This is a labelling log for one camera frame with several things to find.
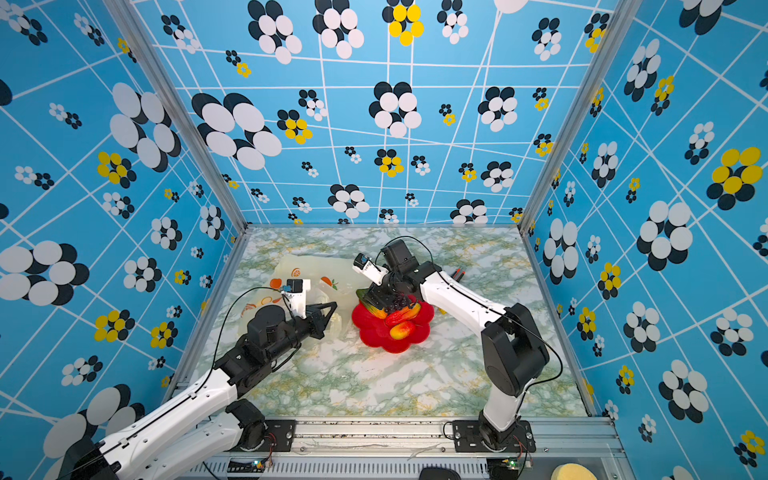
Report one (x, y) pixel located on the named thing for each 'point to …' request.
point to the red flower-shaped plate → (376, 332)
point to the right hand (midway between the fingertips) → (373, 286)
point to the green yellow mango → (381, 312)
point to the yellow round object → (573, 471)
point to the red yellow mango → (403, 330)
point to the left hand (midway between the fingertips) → (338, 304)
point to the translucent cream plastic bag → (333, 281)
